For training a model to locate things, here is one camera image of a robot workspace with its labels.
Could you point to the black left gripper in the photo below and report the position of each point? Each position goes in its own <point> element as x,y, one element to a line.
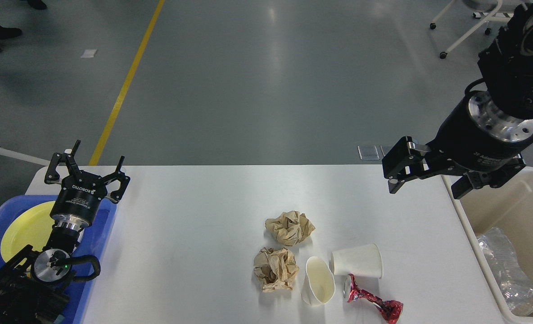
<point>77,202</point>

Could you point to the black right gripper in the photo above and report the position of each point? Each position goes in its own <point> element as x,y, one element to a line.
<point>477,135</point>

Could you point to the yellow plastic plate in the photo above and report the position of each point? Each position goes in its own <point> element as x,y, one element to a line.
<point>33,227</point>

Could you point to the white paper cup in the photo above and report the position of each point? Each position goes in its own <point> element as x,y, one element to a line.
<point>365,261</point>

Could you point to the aluminium foil tray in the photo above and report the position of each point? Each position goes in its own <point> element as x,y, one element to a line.
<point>515,286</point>

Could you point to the cream paper cup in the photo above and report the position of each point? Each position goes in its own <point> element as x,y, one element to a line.
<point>318,287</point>

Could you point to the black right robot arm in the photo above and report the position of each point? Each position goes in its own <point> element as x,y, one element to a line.
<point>507,69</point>

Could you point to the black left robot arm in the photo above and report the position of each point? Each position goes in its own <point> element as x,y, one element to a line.
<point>32,284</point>

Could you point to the white pink plate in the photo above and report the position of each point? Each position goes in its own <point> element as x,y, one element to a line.
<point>81,236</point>

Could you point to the right floor socket plate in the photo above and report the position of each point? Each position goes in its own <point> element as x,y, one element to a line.
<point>385,149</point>

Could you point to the floor socket plate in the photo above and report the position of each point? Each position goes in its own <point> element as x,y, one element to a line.
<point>385,149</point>
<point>368,153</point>

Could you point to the white waste bin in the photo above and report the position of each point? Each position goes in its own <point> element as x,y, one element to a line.
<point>509,208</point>

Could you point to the left floor socket plate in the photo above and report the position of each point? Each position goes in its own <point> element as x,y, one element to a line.
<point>368,153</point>

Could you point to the white paper on floor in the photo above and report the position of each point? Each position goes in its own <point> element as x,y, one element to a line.
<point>89,53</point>

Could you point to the red foil wrapper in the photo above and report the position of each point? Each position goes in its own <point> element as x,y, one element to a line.
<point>390,310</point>

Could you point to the crumpled brown paper upper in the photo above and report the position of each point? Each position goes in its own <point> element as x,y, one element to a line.
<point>290,228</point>

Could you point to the crumpled brown paper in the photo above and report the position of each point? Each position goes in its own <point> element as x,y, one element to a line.
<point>290,228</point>
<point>275,269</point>

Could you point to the crumpled brown paper lower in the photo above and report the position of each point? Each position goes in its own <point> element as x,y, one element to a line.
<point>275,269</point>

